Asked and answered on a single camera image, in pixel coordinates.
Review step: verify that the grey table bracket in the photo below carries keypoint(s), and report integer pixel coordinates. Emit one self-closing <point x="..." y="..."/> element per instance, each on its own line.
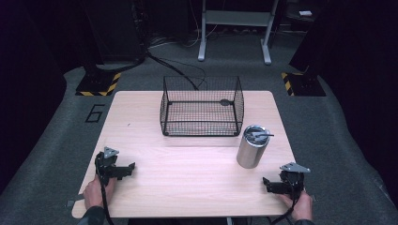
<point x="74" y="200"/>

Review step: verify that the person's right hand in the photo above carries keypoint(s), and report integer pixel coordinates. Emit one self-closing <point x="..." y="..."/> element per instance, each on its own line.
<point x="298" y="206"/>

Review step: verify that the white metal stand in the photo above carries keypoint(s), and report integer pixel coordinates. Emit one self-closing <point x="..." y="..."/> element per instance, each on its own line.
<point x="236" y="18"/>

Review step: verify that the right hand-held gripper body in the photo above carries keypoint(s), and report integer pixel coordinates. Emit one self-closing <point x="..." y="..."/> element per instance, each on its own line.
<point x="292" y="181"/>

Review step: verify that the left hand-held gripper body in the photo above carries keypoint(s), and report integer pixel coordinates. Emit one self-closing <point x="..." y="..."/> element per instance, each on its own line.
<point x="108" y="162"/>

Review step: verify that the stainless steel cup with lid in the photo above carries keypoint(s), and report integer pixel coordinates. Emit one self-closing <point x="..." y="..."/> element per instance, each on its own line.
<point x="252" y="150"/>

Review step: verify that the black curtain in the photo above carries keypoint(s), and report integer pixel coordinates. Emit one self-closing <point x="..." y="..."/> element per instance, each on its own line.
<point x="353" y="78"/>
<point x="28" y="78"/>

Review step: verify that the person's left hand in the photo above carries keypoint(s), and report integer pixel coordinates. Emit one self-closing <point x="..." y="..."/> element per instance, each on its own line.
<point x="94" y="193"/>

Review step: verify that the small white box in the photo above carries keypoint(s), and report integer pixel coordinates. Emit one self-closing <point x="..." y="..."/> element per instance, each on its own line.
<point x="305" y="13"/>

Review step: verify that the black yellow striped base plate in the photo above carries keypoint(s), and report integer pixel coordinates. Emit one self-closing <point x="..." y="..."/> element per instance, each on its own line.
<point x="98" y="84"/>
<point x="303" y="85"/>

